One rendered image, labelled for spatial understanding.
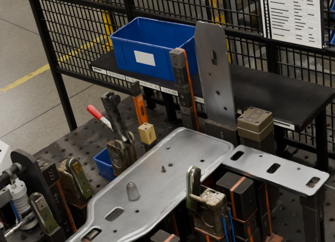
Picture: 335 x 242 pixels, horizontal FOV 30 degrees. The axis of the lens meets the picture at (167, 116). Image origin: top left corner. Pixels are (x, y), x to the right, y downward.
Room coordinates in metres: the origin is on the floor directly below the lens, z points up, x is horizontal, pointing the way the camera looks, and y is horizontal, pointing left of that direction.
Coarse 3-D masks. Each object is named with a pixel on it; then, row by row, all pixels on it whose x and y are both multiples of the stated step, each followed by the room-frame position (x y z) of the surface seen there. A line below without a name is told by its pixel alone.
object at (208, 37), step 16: (208, 32) 1.58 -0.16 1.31; (224, 32) 1.54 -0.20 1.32; (208, 48) 1.58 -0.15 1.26; (224, 48) 1.54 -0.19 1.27; (208, 64) 1.59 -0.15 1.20; (224, 64) 1.55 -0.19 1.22; (208, 80) 1.60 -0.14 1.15; (224, 80) 1.55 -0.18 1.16; (208, 96) 1.61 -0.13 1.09; (224, 96) 1.56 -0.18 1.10; (208, 112) 1.61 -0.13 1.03; (224, 112) 1.57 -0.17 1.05
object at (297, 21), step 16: (272, 0) 1.75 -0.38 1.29; (288, 0) 1.71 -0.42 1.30; (304, 0) 1.67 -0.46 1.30; (320, 0) 1.63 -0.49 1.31; (272, 16) 1.75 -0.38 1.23; (288, 16) 1.71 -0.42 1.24; (304, 16) 1.67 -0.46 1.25; (320, 16) 1.63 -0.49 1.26; (272, 32) 1.75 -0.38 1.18; (288, 32) 1.71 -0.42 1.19; (304, 32) 1.67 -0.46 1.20; (320, 32) 1.63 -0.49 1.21; (320, 48) 1.63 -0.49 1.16
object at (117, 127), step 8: (104, 96) 1.51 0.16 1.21; (112, 96) 1.51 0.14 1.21; (104, 104) 1.51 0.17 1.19; (112, 104) 1.52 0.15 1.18; (112, 112) 1.50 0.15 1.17; (120, 112) 1.52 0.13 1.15; (112, 120) 1.50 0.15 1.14; (120, 120) 1.52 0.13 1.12; (112, 128) 1.51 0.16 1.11; (120, 128) 1.51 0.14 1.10; (120, 136) 1.49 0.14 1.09; (128, 136) 1.51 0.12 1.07
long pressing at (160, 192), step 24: (168, 144) 1.53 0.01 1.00; (192, 144) 1.50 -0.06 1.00; (216, 144) 1.48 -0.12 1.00; (144, 168) 1.43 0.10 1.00; (168, 168) 1.41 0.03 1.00; (216, 168) 1.38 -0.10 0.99; (120, 192) 1.35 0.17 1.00; (144, 192) 1.33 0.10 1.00; (168, 192) 1.31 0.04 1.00; (96, 216) 1.27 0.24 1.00; (120, 216) 1.25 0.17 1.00; (144, 216) 1.23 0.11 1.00; (72, 240) 1.20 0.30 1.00; (96, 240) 1.18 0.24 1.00; (120, 240) 1.17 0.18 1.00
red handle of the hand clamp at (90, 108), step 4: (88, 108) 1.59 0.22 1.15; (92, 108) 1.58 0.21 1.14; (92, 112) 1.57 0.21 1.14; (96, 112) 1.57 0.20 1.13; (96, 116) 1.56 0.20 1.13; (100, 116) 1.56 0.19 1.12; (100, 120) 1.56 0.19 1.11; (104, 120) 1.55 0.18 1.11; (104, 124) 1.55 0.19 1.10; (108, 124) 1.54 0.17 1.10; (108, 128) 1.54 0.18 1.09; (112, 132) 1.53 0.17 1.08; (124, 136) 1.51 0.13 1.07; (124, 140) 1.50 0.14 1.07
